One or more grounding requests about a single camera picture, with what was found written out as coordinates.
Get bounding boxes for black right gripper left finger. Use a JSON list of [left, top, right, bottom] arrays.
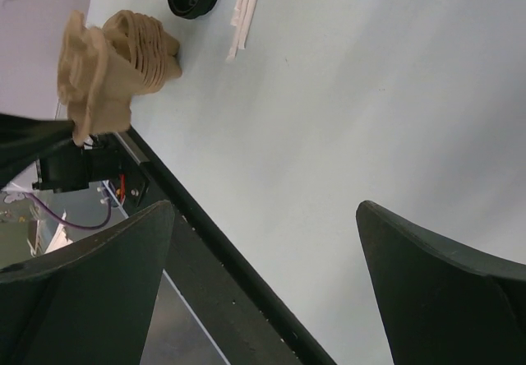
[[1, 201, 174, 364]]

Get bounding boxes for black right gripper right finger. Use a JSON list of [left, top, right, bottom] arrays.
[[356, 201, 525, 364]]

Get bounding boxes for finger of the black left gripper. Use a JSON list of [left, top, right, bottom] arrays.
[[1, 113, 75, 184]]

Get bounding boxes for single pulp cup carrier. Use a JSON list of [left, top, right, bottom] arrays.
[[57, 10, 141, 146]]

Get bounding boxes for brown pulp cup carrier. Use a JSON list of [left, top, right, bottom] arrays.
[[103, 10, 182, 95]]

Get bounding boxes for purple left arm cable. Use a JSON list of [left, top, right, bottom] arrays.
[[28, 190, 114, 231]]

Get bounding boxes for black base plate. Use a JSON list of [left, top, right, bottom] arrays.
[[109, 130, 334, 364]]

